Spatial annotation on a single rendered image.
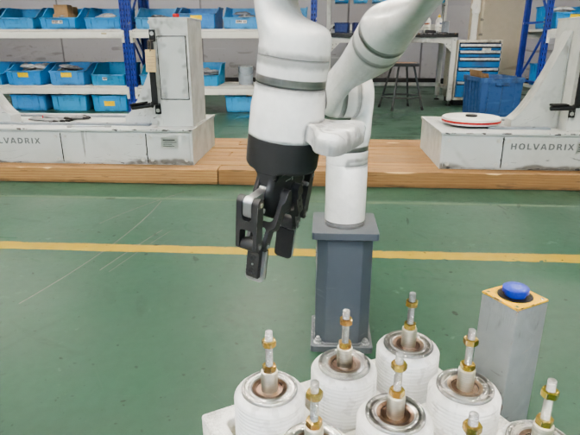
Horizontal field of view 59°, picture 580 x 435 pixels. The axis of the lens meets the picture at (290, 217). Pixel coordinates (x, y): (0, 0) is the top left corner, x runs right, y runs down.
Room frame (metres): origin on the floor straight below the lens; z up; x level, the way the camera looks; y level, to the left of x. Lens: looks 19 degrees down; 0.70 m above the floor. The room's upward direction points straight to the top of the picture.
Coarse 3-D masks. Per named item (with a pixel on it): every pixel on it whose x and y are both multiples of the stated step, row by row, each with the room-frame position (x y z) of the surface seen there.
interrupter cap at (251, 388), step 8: (256, 376) 0.60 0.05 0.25; (280, 376) 0.60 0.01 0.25; (288, 376) 0.60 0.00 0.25; (248, 384) 0.59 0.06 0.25; (256, 384) 0.59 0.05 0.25; (280, 384) 0.59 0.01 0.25; (288, 384) 0.59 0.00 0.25; (296, 384) 0.59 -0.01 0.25; (248, 392) 0.57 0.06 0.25; (256, 392) 0.57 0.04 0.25; (280, 392) 0.57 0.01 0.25; (288, 392) 0.57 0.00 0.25; (296, 392) 0.57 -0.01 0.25; (248, 400) 0.55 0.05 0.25; (256, 400) 0.55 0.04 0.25; (264, 400) 0.55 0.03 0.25; (272, 400) 0.55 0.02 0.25; (280, 400) 0.55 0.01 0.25; (288, 400) 0.55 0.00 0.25
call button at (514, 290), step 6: (510, 282) 0.74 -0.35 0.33; (516, 282) 0.74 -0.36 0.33; (504, 288) 0.73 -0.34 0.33; (510, 288) 0.72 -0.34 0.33; (516, 288) 0.72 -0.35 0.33; (522, 288) 0.72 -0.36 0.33; (528, 288) 0.72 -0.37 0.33; (510, 294) 0.72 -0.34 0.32; (516, 294) 0.71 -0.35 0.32; (522, 294) 0.71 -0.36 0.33; (528, 294) 0.72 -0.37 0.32
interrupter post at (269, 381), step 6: (276, 372) 0.58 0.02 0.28; (264, 378) 0.57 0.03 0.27; (270, 378) 0.57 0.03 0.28; (276, 378) 0.58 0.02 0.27; (264, 384) 0.57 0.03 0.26; (270, 384) 0.57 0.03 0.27; (276, 384) 0.58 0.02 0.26; (264, 390) 0.57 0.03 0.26; (270, 390) 0.57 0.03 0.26; (276, 390) 0.58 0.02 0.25
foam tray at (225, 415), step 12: (372, 360) 0.75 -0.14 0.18; (228, 408) 0.63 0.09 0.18; (204, 420) 0.61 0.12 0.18; (216, 420) 0.60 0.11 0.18; (228, 420) 0.61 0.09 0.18; (504, 420) 0.60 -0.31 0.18; (204, 432) 0.61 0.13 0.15; (216, 432) 0.58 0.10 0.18; (228, 432) 0.58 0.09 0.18; (348, 432) 0.58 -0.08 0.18
